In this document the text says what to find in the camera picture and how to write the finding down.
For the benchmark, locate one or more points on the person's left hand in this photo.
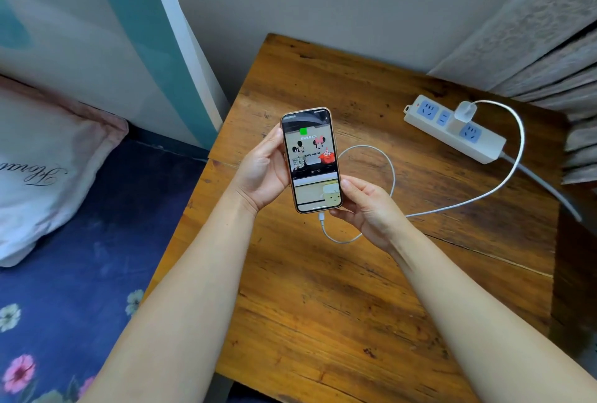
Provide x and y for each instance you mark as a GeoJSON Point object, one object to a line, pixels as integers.
{"type": "Point", "coordinates": [258, 173]}

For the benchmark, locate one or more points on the person's right hand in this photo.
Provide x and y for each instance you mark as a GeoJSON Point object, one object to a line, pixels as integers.
{"type": "Point", "coordinates": [373, 211]}

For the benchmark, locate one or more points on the person's left thumb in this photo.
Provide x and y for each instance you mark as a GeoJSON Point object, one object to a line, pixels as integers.
{"type": "Point", "coordinates": [280, 162]}

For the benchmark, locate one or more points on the person's right thumb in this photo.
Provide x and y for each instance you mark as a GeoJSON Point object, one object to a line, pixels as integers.
{"type": "Point", "coordinates": [353, 188]}

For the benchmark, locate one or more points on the smartphone with gold case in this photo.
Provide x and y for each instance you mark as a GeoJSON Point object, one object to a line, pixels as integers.
{"type": "Point", "coordinates": [311, 161]}

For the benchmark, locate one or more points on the person's left forearm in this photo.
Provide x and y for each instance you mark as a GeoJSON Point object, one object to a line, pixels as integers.
{"type": "Point", "coordinates": [177, 304]}

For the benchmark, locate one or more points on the person's right forearm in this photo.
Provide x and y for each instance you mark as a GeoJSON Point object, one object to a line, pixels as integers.
{"type": "Point", "coordinates": [485, 323]}

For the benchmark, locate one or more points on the wooden bedside table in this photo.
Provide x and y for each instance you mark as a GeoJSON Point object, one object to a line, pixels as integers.
{"type": "Point", "coordinates": [373, 276]}

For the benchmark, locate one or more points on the white power strip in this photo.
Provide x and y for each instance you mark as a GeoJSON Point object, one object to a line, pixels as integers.
{"type": "Point", "coordinates": [454, 129]}

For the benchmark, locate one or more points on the white charger plug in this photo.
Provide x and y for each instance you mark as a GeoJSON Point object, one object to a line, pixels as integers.
{"type": "Point", "coordinates": [464, 112]}

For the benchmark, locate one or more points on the white teal headboard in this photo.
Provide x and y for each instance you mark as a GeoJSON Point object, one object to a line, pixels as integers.
{"type": "Point", "coordinates": [107, 29]}

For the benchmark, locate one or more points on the grey patterned curtain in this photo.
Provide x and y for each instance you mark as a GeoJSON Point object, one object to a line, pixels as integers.
{"type": "Point", "coordinates": [536, 43]}

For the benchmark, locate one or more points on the white pink pillow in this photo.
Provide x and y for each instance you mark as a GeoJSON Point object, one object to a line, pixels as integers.
{"type": "Point", "coordinates": [42, 169]}

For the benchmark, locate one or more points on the blue floral bed sheet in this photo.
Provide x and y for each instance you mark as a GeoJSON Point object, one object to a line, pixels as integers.
{"type": "Point", "coordinates": [70, 286]}

